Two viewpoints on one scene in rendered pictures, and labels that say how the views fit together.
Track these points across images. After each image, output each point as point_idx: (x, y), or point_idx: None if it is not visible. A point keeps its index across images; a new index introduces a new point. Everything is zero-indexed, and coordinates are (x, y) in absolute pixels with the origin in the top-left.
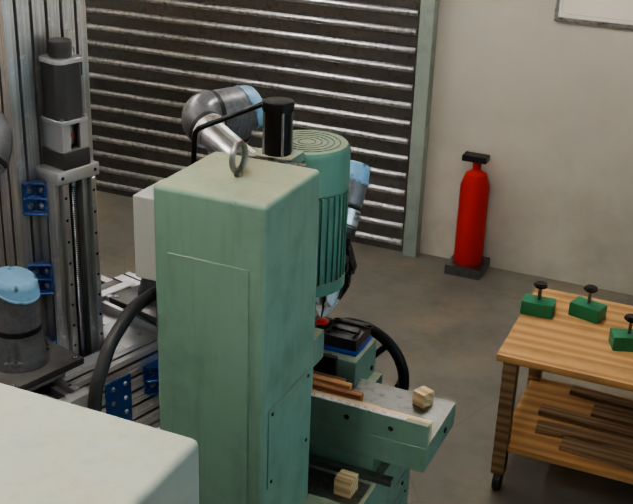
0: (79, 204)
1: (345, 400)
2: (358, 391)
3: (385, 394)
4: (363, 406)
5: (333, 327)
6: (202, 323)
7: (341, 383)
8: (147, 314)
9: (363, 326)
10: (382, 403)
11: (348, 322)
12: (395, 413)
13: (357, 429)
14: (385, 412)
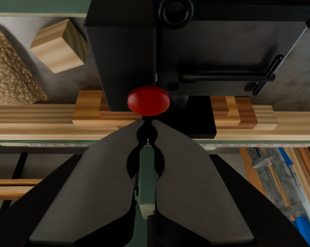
0: None
1: (232, 137)
2: (250, 123)
3: (296, 49)
4: (256, 144)
5: (184, 83)
6: None
7: (224, 125)
8: None
9: (301, 21)
10: (284, 73)
11: (231, 17)
12: (298, 137)
13: None
14: (284, 144)
